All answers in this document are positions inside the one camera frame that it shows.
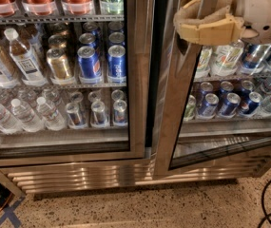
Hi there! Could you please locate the glass fridge door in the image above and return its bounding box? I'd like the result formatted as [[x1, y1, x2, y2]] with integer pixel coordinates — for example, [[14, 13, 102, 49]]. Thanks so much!
[[151, 0, 271, 181], [0, 0, 154, 169]]

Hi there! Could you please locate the left white 7up can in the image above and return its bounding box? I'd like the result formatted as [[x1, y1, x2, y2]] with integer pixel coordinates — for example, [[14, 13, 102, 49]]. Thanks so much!
[[195, 46, 212, 78]]

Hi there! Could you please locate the small pepsi can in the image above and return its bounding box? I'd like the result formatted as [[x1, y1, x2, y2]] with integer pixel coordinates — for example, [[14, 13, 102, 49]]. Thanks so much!
[[91, 101, 109, 127], [66, 103, 86, 127], [113, 100, 127, 125]]

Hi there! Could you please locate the silver blue can upper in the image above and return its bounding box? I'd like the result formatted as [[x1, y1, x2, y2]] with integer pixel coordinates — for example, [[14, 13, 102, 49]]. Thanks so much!
[[239, 44, 271, 75]]

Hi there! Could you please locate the right water bottle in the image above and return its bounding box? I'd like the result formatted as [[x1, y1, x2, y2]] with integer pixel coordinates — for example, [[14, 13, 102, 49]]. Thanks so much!
[[36, 97, 66, 131]]

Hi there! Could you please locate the left small pepsi can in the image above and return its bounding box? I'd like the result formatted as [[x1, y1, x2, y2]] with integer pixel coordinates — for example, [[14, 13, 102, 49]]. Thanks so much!
[[66, 103, 86, 127]]

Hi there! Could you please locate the blue pepsi can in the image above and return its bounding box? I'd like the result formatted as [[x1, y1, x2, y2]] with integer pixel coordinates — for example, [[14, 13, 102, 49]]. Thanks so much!
[[107, 45, 126, 82], [77, 46, 102, 84]]

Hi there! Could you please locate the blue can lower middle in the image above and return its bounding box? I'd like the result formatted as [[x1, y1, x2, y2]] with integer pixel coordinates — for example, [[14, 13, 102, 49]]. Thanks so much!
[[218, 93, 241, 118]]

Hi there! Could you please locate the right white 7up can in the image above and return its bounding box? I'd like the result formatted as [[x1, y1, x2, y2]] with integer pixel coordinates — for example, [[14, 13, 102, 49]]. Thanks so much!
[[211, 40, 244, 76]]

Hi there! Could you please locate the blue can lower right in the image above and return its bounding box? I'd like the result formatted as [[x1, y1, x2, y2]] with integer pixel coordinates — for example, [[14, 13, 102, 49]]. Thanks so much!
[[238, 92, 262, 117]]

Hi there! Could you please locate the left water bottle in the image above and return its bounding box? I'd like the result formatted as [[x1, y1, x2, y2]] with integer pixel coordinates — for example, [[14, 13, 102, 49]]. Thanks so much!
[[0, 104, 22, 134]]

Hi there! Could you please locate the white cap tea bottle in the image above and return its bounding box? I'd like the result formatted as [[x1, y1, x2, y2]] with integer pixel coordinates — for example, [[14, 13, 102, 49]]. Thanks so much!
[[4, 28, 47, 86]]

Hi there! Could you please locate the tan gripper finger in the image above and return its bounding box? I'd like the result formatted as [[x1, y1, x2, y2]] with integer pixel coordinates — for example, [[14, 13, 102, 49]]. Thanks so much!
[[176, 12, 260, 47], [173, 0, 234, 25]]

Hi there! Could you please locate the front blue pepsi can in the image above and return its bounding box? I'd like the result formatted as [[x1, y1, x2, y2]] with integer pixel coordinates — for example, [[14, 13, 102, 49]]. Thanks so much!
[[107, 45, 126, 82]]

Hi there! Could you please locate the right small pepsi can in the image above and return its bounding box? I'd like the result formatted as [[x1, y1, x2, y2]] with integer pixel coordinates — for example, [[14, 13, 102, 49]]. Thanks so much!
[[113, 100, 127, 125]]

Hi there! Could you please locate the green soda can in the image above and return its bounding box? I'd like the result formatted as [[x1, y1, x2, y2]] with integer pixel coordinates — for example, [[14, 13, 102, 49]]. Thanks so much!
[[184, 95, 196, 121]]

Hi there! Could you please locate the middle water bottle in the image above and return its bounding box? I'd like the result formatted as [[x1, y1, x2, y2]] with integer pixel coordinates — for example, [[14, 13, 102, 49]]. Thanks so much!
[[10, 99, 45, 132]]

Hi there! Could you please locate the blue can lower left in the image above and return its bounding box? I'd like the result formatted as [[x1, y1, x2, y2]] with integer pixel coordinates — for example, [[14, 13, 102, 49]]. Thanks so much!
[[197, 93, 219, 120]]

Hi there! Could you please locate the gold soda can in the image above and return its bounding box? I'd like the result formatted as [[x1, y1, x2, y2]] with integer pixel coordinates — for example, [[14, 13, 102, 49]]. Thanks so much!
[[47, 48, 76, 86]]

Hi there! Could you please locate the white 7up can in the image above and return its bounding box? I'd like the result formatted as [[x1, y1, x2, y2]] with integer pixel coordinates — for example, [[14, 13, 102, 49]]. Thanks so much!
[[211, 40, 244, 76], [195, 46, 212, 78]]

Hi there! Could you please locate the water bottle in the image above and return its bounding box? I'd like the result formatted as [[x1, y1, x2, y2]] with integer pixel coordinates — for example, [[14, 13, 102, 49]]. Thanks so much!
[[10, 99, 45, 132], [36, 97, 66, 131], [0, 104, 22, 134]]

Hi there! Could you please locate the middle small pepsi can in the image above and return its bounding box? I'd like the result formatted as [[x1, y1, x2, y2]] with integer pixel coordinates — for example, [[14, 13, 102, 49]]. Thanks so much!
[[91, 101, 109, 127]]

